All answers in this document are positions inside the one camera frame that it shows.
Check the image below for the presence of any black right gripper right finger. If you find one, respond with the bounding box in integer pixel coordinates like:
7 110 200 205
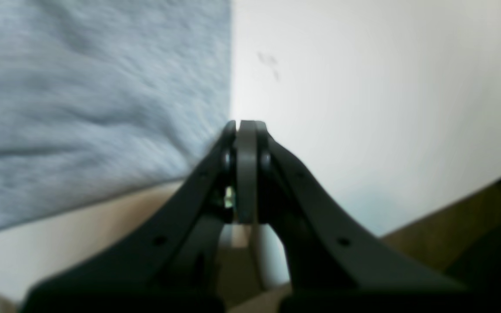
237 120 479 313

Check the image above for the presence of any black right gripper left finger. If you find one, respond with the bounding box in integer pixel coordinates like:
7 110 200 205
20 121 236 313

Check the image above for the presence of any grey T-shirt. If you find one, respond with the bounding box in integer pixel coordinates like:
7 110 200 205
0 0 231 230

